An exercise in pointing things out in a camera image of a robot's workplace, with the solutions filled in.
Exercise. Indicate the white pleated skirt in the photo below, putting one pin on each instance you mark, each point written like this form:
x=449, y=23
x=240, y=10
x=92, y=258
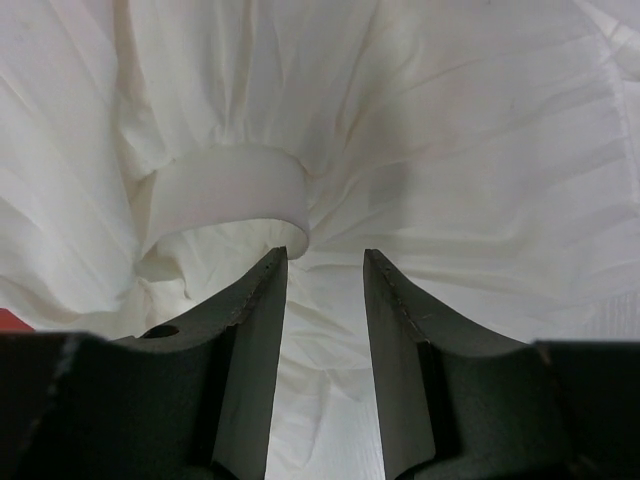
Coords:
x=153, y=151

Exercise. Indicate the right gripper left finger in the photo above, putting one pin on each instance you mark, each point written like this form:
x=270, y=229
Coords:
x=199, y=389

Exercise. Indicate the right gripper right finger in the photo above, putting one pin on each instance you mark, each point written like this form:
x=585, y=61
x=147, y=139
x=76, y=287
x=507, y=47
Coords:
x=455, y=400

